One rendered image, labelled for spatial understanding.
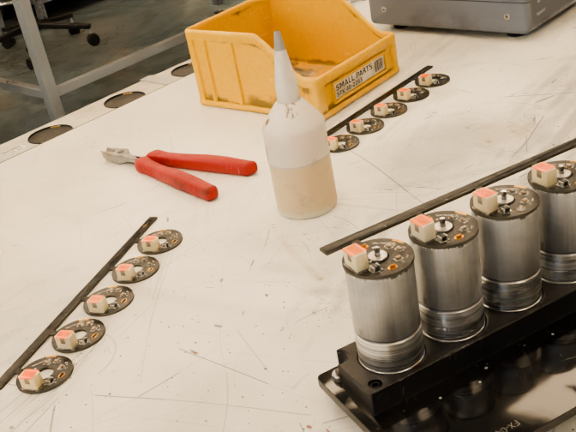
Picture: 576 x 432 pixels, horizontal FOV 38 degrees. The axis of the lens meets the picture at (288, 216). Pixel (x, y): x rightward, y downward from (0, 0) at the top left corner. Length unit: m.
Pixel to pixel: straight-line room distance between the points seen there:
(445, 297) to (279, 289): 0.12
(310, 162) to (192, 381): 0.14
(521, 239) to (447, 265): 0.03
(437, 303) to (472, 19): 0.42
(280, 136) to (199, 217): 0.08
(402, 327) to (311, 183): 0.17
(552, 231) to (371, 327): 0.08
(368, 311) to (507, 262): 0.06
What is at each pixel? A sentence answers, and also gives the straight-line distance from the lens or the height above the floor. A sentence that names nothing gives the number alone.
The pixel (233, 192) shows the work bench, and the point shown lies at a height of 0.75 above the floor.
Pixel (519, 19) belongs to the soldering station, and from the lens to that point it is 0.68.
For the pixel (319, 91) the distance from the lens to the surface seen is 0.57.
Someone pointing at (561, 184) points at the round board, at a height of 0.81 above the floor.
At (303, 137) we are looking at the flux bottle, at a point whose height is 0.80.
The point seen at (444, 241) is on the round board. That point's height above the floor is 0.81.
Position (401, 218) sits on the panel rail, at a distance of 0.32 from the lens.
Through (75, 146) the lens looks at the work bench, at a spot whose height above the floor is 0.75.
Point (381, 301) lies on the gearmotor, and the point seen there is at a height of 0.80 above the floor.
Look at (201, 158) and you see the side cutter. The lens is 0.53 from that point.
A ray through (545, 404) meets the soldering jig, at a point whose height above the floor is 0.76.
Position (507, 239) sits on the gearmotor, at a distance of 0.32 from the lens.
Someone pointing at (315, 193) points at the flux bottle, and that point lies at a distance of 0.45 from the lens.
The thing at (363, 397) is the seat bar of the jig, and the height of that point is 0.77.
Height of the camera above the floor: 0.97
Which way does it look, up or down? 28 degrees down
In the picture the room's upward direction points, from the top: 11 degrees counter-clockwise
